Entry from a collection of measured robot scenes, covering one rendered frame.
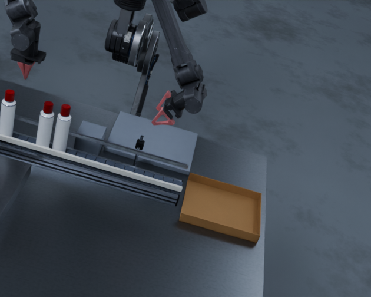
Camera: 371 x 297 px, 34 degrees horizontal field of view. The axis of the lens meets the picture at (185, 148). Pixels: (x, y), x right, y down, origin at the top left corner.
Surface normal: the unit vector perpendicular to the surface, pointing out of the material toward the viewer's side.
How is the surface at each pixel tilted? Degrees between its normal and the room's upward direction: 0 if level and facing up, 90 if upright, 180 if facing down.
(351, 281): 0
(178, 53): 75
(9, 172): 0
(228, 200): 0
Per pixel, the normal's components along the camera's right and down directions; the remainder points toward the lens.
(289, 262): 0.25, -0.79
